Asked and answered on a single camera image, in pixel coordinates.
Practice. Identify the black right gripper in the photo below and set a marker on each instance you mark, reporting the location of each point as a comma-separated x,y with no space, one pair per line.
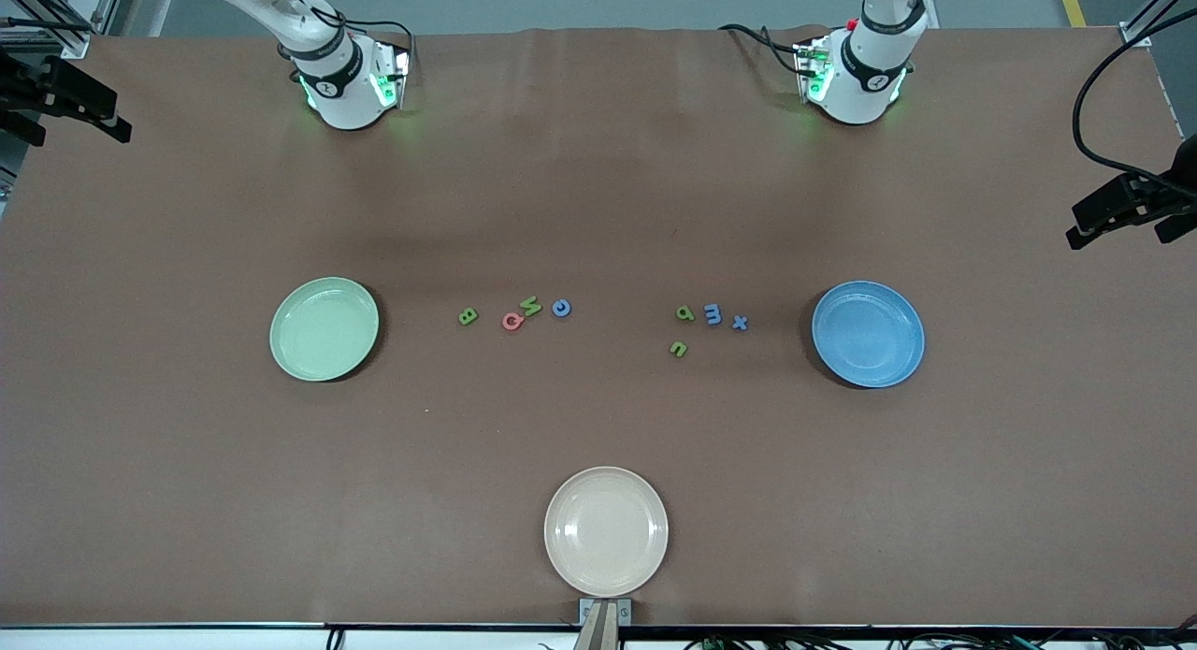
33,86

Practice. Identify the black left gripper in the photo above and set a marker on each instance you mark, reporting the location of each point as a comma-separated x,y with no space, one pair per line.
1134,194

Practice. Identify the green foam letter B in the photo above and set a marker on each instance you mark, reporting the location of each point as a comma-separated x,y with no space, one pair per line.
468,317

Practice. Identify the blue foam letter m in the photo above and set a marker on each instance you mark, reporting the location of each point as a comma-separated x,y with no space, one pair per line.
713,314

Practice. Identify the green foam letter p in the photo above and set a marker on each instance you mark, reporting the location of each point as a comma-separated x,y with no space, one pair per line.
685,314

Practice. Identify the red foam letter Q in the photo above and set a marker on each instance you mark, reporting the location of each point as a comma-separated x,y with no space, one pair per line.
511,323

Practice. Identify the green foam letter N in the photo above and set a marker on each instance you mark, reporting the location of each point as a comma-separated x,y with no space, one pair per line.
530,306

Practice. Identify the blue foam letter C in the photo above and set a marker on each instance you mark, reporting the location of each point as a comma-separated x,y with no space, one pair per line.
555,308

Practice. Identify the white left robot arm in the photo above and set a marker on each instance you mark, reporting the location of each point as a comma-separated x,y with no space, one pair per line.
860,89

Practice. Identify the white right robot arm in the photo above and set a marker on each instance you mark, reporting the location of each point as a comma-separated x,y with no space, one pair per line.
341,98

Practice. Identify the blue plate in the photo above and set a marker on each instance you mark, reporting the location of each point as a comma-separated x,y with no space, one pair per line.
870,337

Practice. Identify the grey metal connector plate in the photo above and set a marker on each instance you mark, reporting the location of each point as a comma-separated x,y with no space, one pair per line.
393,75
812,70

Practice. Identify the light green plate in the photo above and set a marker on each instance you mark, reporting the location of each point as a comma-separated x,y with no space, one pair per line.
323,332

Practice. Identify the large table cover sheet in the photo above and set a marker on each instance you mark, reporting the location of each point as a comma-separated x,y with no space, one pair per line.
598,416

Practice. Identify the beige plate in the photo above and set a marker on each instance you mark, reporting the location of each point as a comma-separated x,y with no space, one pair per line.
606,533

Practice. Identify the aluminium frame profile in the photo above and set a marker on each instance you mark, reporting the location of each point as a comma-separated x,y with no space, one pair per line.
1136,35
70,42

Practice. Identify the grey metal post bracket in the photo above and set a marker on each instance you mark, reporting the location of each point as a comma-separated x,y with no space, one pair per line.
586,611

